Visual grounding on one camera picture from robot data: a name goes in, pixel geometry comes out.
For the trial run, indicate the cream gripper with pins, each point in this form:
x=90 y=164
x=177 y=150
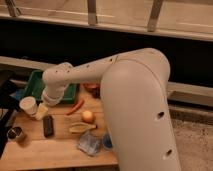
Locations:
x=41 y=111

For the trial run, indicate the black eraser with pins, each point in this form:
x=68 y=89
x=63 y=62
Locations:
x=48 y=126

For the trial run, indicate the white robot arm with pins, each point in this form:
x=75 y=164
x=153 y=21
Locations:
x=134 y=101

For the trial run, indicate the red bowl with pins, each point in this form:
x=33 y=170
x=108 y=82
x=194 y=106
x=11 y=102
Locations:
x=91 y=87

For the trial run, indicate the white paper cup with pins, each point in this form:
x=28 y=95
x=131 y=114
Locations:
x=29 y=105

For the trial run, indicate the green plastic tray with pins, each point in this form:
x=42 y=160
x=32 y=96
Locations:
x=35 y=88

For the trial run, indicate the orange carrot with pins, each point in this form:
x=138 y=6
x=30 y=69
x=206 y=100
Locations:
x=77 y=106

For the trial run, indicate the black chair at left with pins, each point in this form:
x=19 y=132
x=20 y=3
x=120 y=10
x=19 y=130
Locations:
x=7 y=87

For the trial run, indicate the metal can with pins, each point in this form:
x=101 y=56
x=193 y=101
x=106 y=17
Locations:
x=16 y=134

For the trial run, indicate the yellow banana-shaped dish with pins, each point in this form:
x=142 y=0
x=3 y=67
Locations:
x=81 y=127

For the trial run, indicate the yellow apple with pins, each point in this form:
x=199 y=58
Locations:
x=88 y=116

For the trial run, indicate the bunch of dark grapes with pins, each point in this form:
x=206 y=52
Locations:
x=96 y=94

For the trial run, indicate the blue crumpled cloth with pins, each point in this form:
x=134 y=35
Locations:
x=89 y=144

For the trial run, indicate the blue-headed black brush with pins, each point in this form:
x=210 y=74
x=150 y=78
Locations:
x=106 y=142

